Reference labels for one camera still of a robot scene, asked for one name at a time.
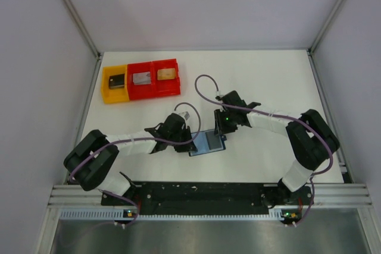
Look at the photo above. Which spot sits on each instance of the middle red plastic bin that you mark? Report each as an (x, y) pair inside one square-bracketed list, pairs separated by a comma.
[(139, 92)]

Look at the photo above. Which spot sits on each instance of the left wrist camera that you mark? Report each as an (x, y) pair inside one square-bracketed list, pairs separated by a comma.
[(185, 115)]

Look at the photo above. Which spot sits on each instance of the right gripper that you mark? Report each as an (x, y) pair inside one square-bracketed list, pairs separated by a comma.
[(220, 124)]

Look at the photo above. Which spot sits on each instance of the silver card in bin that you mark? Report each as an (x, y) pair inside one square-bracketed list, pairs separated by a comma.
[(143, 78)]

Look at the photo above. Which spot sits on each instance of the right red plastic bin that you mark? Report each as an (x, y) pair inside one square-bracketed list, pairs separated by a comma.
[(166, 87)]

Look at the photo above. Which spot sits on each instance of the black card in bin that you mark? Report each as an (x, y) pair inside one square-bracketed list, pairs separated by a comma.
[(116, 81)]

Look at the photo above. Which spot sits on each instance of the blue leather card holder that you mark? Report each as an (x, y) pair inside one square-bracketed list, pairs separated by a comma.
[(202, 146)]

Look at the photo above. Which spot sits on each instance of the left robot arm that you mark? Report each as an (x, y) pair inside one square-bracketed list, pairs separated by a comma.
[(93, 162)]

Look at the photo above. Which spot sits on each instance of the gold card in bin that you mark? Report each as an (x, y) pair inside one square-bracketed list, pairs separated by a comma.
[(166, 74)]

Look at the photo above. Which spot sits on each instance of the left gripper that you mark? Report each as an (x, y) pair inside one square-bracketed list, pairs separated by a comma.
[(184, 140)]

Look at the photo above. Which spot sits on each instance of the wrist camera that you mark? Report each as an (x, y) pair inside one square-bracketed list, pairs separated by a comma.
[(220, 94), (185, 115)]

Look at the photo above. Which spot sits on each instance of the red plastic bin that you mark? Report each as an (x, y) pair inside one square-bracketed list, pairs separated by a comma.
[(139, 92), (166, 87)]

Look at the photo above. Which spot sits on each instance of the yellow plastic bin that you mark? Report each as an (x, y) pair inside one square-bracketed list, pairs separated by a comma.
[(113, 96)]

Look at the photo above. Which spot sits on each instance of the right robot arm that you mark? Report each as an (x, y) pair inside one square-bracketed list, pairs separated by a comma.
[(311, 139)]

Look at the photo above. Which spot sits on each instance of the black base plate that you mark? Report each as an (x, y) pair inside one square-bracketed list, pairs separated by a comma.
[(189, 198)]

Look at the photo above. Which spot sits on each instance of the black credit card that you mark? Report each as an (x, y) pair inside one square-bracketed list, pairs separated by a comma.
[(215, 142)]

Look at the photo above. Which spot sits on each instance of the white slotted cable duct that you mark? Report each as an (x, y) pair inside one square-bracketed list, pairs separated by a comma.
[(123, 214)]

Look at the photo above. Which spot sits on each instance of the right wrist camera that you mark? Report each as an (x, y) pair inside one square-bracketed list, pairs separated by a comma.
[(220, 94)]

